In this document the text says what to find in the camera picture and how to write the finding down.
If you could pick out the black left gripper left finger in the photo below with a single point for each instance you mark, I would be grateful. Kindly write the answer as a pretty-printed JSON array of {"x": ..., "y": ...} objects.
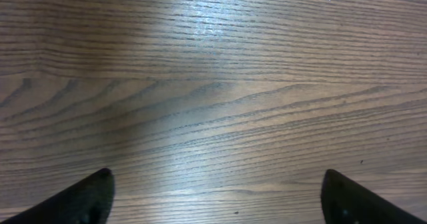
[{"x": 88, "y": 201}]

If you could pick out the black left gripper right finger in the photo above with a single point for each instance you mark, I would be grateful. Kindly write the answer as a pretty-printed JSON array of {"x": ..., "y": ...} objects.
[{"x": 344, "y": 201}]

